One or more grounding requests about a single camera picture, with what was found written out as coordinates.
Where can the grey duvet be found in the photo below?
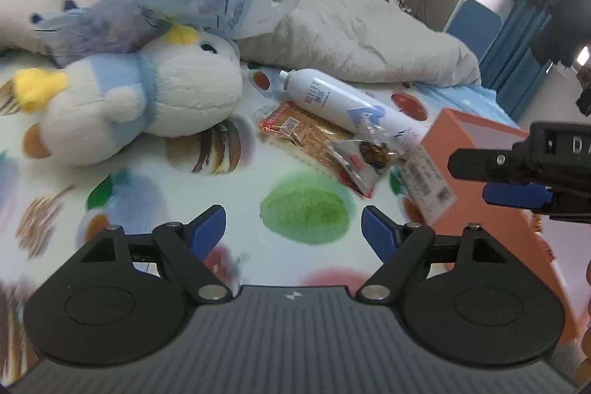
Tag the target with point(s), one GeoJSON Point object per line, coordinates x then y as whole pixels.
{"type": "Point", "coordinates": [369, 38]}

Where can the fruit print mat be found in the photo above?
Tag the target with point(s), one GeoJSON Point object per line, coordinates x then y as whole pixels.
{"type": "Point", "coordinates": [138, 200]}

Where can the blue curtain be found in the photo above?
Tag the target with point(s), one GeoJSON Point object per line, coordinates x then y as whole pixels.
{"type": "Point", "coordinates": [512, 52]}

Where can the pink cardboard box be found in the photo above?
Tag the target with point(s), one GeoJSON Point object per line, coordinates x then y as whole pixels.
{"type": "Point", "coordinates": [461, 131]}

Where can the clear packet dark round snack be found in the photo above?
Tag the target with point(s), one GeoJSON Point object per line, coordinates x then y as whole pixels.
{"type": "Point", "coordinates": [364, 165]}

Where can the blue chair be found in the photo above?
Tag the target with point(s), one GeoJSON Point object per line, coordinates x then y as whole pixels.
{"type": "Point", "coordinates": [475, 24]}

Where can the person's right hand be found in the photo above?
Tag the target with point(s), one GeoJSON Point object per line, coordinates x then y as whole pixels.
{"type": "Point", "coordinates": [587, 338]}

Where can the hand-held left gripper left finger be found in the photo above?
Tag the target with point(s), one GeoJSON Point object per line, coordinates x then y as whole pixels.
{"type": "Point", "coordinates": [205, 230]}

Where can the blue star bedsheet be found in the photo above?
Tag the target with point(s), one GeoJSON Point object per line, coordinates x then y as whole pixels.
{"type": "Point", "coordinates": [461, 96]}

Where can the orange cracker packet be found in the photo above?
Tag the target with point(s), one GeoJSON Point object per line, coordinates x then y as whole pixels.
{"type": "Point", "coordinates": [300, 131]}

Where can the clear packet white label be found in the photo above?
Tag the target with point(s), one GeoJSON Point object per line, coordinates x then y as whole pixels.
{"type": "Point", "coordinates": [425, 181]}

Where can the blue white plastic bag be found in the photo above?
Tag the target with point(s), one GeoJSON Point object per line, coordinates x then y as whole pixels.
{"type": "Point", "coordinates": [258, 1]}

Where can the white spray bottle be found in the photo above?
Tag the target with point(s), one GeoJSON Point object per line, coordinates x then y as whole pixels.
{"type": "Point", "coordinates": [332, 98]}

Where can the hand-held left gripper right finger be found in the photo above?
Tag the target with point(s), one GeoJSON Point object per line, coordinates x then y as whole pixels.
{"type": "Point", "coordinates": [381, 232]}

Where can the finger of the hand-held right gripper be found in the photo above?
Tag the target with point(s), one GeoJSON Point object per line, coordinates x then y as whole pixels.
{"type": "Point", "coordinates": [517, 194]}
{"type": "Point", "coordinates": [485, 163]}

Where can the white blue plush penguin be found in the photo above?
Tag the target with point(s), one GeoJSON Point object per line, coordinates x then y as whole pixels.
{"type": "Point", "coordinates": [184, 89]}

